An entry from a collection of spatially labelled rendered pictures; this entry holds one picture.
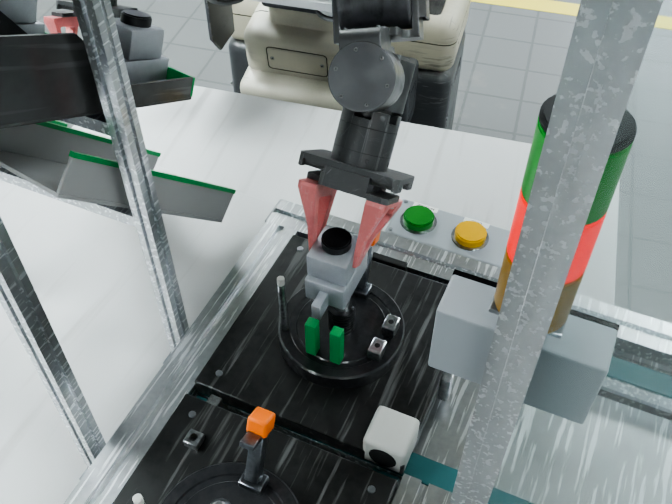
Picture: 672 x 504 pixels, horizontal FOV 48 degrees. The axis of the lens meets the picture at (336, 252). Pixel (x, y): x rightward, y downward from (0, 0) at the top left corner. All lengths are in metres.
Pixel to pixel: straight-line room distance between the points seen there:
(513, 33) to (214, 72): 1.22
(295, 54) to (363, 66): 0.84
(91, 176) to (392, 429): 0.38
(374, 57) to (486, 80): 2.34
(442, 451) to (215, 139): 0.68
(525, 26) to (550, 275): 2.92
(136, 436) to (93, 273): 0.34
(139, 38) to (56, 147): 0.18
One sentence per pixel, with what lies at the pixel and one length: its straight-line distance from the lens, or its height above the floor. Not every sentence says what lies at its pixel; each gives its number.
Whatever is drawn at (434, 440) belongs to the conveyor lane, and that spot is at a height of 0.92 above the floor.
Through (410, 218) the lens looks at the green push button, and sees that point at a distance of 0.97.
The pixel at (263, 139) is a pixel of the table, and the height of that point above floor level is 0.86.
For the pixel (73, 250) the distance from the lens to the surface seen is 1.14.
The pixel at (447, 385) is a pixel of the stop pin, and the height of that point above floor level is 0.96.
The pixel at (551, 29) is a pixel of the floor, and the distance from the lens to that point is 3.33.
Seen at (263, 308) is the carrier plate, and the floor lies 0.97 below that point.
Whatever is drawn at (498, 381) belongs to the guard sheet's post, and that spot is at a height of 1.23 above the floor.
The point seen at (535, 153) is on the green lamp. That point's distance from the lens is 0.42.
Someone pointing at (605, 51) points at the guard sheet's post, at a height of 1.48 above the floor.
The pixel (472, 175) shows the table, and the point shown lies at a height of 0.86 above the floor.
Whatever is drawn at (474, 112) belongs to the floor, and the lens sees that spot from 2.80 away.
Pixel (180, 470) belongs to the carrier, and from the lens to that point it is 0.78.
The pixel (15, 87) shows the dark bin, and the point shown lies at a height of 1.31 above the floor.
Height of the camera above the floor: 1.66
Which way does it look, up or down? 48 degrees down
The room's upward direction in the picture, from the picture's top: straight up
